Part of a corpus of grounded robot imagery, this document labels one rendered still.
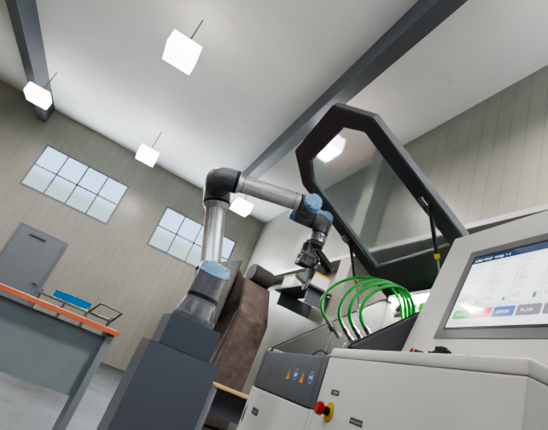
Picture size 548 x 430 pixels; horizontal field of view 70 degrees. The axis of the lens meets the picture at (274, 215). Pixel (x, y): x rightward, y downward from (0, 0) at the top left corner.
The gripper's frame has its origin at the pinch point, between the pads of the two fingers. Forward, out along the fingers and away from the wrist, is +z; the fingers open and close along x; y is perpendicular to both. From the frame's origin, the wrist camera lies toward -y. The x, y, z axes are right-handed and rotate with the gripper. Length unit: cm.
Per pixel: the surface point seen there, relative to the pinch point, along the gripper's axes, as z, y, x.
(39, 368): 77, 96, -120
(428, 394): 32, -3, 83
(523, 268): -11, -33, 73
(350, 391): 35, -3, 53
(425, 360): 25, -3, 81
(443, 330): 8, -28, 52
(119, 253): -125, 193, -911
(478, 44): -389, -148, -133
